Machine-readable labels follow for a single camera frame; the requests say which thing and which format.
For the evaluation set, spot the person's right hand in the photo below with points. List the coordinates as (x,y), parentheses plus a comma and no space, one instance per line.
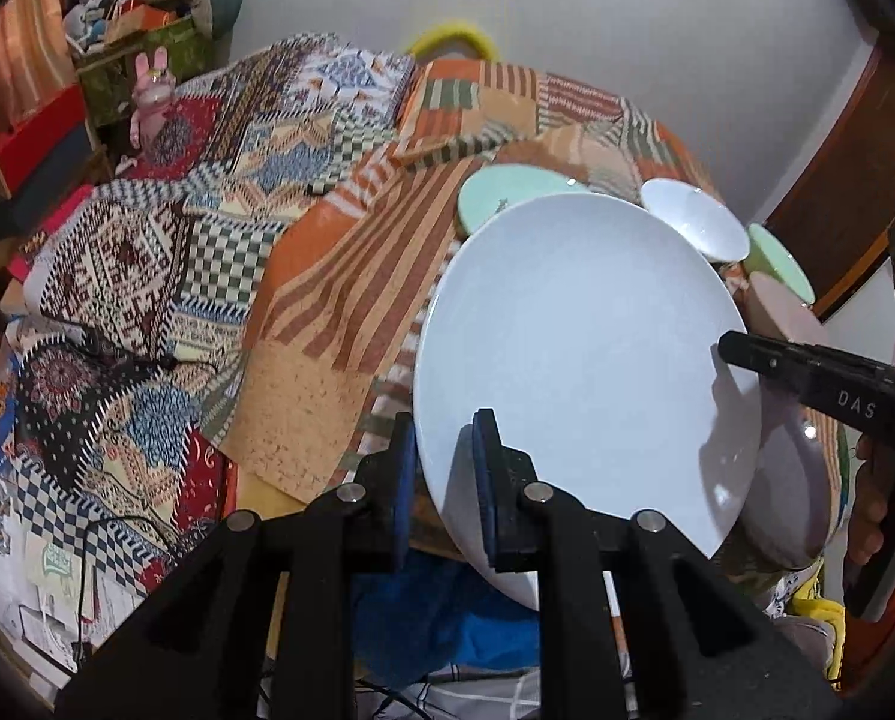
(871,499)

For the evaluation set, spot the pink bowl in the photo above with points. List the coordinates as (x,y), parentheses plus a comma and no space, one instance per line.
(781,311)

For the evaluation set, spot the yellow hoop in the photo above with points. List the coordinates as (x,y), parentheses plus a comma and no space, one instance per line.
(451,30)

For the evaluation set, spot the pink plate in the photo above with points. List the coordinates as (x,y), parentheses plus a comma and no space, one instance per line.
(792,487)

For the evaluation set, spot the brown wooden door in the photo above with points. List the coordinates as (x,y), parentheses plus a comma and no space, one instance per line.
(860,172)

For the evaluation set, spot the white bowl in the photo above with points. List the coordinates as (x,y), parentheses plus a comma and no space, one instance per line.
(699,217)

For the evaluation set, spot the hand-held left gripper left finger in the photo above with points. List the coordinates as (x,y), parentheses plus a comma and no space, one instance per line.
(402,487)

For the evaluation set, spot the red storage box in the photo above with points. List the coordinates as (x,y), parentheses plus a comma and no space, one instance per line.
(39,131)

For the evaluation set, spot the large white plate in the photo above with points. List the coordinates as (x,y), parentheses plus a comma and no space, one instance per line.
(590,375)

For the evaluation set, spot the blue cloth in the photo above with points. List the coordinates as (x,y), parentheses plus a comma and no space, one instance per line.
(432,615)

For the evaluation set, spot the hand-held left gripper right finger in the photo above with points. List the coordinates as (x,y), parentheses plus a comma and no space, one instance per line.
(485,480)

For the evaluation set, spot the stack of white papers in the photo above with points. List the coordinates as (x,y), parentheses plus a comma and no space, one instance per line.
(20,585)

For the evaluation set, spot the green bowl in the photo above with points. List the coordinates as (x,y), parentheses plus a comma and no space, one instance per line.
(777,259)

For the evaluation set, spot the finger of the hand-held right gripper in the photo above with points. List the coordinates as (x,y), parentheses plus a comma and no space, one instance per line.
(792,371)

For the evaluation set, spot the orange striped patchwork blanket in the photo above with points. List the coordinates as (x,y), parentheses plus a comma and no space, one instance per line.
(357,277)

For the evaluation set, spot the multicolour patterned quilt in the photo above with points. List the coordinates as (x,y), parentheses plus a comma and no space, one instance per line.
(155,255)

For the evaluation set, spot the yellow plush toy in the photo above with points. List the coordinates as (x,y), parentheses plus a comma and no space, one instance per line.
(819,615)

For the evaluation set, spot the mint green plate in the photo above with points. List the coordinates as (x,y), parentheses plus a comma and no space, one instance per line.
(504,191)

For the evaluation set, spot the pink rabbit toy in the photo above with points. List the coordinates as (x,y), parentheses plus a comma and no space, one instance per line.
(149,94)

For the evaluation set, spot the green patterned box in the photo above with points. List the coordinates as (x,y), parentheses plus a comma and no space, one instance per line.
(140,60)

